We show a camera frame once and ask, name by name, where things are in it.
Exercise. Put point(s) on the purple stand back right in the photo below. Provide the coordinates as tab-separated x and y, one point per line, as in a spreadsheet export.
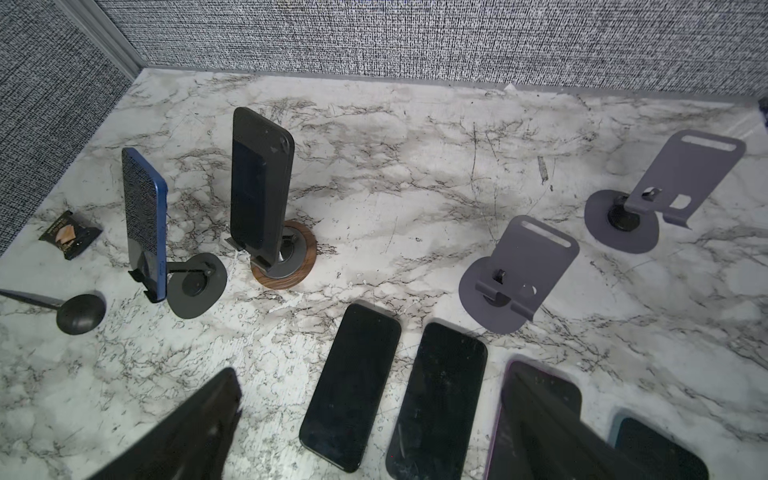
503	291

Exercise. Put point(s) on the black ladle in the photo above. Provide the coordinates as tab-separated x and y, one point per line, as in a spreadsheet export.
78	315

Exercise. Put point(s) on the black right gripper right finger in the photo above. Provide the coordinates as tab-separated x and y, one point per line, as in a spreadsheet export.
551	442

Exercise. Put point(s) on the black snack packet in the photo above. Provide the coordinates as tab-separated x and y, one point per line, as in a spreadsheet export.
71	234

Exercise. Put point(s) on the wooden base phone stand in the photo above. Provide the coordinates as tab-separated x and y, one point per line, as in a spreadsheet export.
297	256

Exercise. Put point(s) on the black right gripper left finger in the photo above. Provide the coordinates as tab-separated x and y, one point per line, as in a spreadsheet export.
192	442

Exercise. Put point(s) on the phone with reflective screen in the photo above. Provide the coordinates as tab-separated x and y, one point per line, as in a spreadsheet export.
434	425

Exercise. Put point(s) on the green edged phone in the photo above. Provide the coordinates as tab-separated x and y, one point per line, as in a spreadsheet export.
654	452

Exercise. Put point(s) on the purple phone stand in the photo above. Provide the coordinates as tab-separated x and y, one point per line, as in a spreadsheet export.
690	165

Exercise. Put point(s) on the dark grey round phone stand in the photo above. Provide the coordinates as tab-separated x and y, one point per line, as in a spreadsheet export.
195	285

